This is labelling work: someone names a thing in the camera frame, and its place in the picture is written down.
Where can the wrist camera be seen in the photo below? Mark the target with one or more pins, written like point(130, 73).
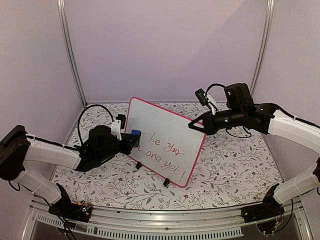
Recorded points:
point(117, 125)
point(205, 99)

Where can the blue whiteboard eraser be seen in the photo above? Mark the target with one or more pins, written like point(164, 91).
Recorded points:
point(136, 133)

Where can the black stand foot left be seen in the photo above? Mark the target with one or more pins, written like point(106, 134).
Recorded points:
point(138, 165)

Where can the aluminium frame post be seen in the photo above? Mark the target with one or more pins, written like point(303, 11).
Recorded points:
point(267, 25)
point(61, 7)

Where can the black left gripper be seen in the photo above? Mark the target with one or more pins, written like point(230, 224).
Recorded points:
point(127, 139)

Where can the front aluminium rail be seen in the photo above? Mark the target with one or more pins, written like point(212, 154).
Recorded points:
point(227, 223)

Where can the right aluminium frame post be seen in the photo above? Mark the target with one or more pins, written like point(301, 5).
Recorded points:
point(267, 25)

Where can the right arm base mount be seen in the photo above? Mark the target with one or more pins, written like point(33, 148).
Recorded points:
point(266, 216)

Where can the left aluminium frame post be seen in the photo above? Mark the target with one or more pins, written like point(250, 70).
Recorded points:
point(61, 7)

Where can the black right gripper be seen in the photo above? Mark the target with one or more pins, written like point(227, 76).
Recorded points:
point(208, 126)

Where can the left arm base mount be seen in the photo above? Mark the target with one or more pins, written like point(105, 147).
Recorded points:
point(66, 209)

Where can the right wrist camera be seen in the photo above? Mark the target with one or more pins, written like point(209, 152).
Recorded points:
point(205, 99)

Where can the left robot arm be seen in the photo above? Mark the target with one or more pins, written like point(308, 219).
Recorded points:
point(18, 147)

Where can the pink framed whiteboard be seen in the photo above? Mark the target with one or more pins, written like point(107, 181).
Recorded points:
point(167, 146)

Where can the floral table mat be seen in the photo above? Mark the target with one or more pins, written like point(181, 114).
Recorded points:
point(233, 169)

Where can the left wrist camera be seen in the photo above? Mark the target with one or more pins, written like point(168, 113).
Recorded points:
point(117, 125)

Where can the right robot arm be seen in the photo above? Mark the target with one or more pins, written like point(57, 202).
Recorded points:
point(306, 136)

